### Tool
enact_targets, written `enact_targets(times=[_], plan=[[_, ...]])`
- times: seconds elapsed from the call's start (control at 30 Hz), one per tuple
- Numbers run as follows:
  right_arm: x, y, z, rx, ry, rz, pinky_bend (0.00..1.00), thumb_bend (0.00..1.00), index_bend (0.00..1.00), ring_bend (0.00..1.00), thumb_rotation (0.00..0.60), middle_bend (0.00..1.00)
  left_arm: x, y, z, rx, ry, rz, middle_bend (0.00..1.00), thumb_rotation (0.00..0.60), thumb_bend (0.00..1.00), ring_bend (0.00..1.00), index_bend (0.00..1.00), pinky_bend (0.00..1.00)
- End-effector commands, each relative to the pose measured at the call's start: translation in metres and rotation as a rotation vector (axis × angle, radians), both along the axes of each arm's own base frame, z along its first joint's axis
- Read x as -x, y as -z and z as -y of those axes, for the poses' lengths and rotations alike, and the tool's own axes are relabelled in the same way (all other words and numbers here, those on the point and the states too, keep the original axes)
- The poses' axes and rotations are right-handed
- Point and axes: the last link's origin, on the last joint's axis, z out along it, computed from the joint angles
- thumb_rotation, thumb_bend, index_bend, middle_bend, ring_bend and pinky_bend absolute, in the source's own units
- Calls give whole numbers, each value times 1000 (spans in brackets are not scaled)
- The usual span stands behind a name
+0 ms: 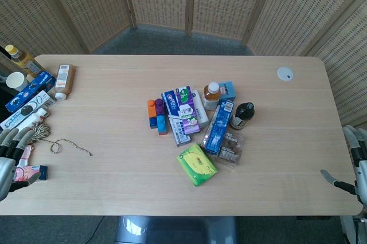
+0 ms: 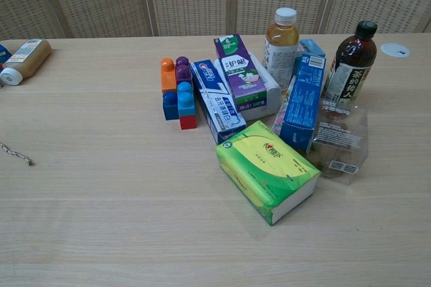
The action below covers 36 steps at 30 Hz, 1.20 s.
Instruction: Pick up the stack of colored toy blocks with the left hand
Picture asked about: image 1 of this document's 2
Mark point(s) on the purple green toothpaste box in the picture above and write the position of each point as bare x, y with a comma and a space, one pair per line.
187, 112

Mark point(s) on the green tissue pack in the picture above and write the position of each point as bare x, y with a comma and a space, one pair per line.
197, 165

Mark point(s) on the white plastic tube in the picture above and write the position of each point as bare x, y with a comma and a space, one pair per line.
202, 112

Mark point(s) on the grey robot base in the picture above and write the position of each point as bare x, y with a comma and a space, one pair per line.
175, 231

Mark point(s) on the jute twine bundle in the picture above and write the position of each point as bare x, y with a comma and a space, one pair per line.
40, 130

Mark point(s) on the white Oreo cookie box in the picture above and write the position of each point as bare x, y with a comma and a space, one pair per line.
27, 109

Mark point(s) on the light blue carton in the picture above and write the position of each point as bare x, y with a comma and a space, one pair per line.
228, 90

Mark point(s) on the orange and blue toy brick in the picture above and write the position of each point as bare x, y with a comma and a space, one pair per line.
152, 112

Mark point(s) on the brown bottle white label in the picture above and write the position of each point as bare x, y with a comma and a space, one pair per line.
64, 79

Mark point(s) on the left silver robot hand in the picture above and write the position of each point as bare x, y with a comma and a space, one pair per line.
7, 169

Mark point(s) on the white toothpaste tube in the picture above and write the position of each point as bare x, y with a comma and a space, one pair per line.
35, 116

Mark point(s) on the blue Oreo cookie box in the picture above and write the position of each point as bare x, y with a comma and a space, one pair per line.
31, 89

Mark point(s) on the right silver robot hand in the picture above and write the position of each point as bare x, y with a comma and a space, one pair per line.
362, 169

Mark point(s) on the white cap juice bottle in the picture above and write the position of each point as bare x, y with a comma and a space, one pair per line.
211, 95

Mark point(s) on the pink snack packet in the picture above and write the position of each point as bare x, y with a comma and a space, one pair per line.
24, 169

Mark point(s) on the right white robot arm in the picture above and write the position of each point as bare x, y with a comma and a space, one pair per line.
354, 231

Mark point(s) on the yellow cap tea bottle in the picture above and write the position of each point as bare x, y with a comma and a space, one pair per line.
25, 62

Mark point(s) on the white round lid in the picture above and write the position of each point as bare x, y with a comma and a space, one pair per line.
285, 74

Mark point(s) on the white paper cup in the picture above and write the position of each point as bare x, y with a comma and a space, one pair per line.
15, 81

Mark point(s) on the small dark blue box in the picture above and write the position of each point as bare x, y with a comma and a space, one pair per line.
43, 172

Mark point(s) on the Crest toothpaste box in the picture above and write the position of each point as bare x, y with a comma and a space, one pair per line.
173, 118

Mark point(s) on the dark sauce bottle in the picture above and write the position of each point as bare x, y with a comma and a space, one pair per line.
242, 115

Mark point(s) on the blue toothpaste box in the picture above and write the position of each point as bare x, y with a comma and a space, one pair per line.
219, 128

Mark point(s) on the purple blue red block stack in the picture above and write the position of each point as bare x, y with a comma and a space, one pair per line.
162, 121

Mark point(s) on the clear brown snack package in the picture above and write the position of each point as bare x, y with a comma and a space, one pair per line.
232, 148

